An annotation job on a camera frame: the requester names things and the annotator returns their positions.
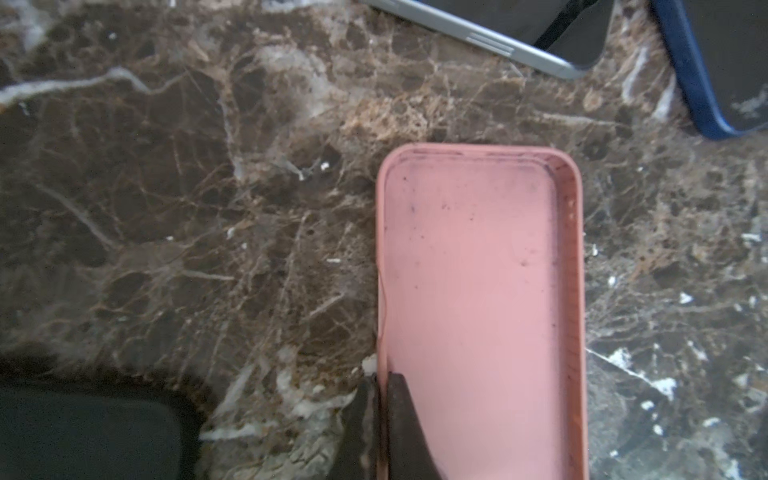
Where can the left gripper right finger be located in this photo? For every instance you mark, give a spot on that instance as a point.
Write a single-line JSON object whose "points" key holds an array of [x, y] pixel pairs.
{"points": [[407, 453]]}

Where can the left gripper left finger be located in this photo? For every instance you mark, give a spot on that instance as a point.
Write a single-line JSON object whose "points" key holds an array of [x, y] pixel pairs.
{"points": [[358, 450]]}

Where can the pink phone case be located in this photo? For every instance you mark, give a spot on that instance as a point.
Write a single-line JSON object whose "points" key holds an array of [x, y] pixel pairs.
{"points": [[481, 306]]}

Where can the silver-edged phone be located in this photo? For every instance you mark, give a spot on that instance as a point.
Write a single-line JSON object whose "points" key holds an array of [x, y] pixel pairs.
{"points": [[562, 38]]}

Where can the blue-edged phone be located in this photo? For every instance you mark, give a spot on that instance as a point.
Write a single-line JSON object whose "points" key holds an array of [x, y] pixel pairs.
{"points": [[719, 53]]}

